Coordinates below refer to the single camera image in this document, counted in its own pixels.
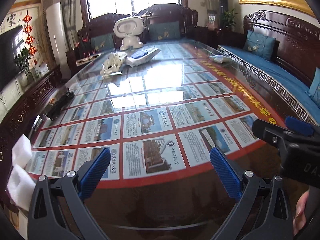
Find person's hand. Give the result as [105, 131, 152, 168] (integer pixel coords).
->
[293, 190, 310, 236]

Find blue embroidered pillow near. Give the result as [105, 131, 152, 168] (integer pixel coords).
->
[306, 68, 320, 107]

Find blue embroidered pillow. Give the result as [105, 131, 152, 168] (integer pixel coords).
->
[306, 68, 320, 107]
[244, 30, 276, 61]

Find blue sofa seat mat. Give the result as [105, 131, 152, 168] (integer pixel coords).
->
[217, 45, 319, 125]

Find white foam piece left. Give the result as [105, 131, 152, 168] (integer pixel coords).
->
[7, 165, 36, 211]

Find white foam piece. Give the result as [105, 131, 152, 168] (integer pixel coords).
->
[11, 134, 32, 168]
[7, 165, 36, 211]

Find white foam piece upper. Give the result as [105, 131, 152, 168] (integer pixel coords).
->
[11, 134, 32, 168]

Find blue embroidered pillow far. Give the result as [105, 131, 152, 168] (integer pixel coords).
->
[244, 30, 276, 61]

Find wooden tv cabinet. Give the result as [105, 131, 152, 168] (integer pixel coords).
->
[0, 64, 62, 176]

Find small wipes packet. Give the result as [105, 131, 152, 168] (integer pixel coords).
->
[208, 55, 231, 64]

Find black handheld device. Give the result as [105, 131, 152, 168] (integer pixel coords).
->
[46, 90, 75, 121]

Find potted green plant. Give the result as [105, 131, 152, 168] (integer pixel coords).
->
[222, 9, 236, 31]

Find water dispenser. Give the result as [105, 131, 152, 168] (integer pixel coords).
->
[219, 0, 228, 29]

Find far wooden sofa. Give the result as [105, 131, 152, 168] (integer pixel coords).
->
[66, 3, 199, 75]

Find green pillow right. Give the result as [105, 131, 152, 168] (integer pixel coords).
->
[149, 21, 181, 41]

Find green pillow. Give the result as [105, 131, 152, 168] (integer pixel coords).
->
[149, 21, 181, 41]
[91, 33, 114, 53]

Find plant in glass vase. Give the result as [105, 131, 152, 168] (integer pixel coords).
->
[14, 47, 33, 81]

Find white dinosaur skeleton model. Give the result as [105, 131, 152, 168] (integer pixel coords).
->
[100, 51, 127, 78]

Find white blue tissue pack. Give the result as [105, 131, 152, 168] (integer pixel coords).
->
[126, 47, 161, 67]

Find television screen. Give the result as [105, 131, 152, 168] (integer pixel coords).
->
[0, 25, 23, 90]

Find green pillow left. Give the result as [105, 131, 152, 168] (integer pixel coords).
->
[91, 33, 114, 53]

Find red chinese knot decoration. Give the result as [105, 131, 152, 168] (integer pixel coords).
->
[23, 11, 37, 56]

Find white robot toy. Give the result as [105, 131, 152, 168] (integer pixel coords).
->
[113, 16, 144, 51]

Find white standing air conditioner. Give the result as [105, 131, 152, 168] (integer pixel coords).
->
[46, 2, 69, 71]

